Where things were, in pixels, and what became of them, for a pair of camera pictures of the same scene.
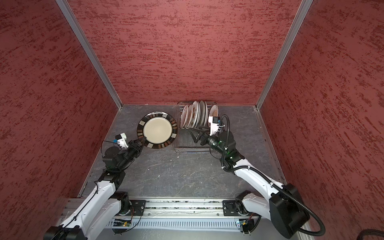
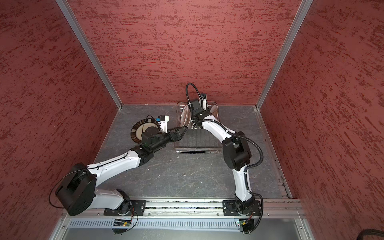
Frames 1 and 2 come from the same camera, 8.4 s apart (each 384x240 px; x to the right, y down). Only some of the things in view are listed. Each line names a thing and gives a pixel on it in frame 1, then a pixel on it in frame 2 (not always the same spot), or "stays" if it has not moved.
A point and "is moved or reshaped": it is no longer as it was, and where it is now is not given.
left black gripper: x=136 y=147 to x=178 y=137
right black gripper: x=196 y=140 to x=208 y=109
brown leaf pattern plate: x=213 y=111 stays
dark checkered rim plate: x=159 y=128 is moved or reshaped
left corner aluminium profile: x=90 y=53 stays
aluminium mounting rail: x=168 y=208 stays
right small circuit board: x=242 y=222 stays
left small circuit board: x=119 y=222 stays
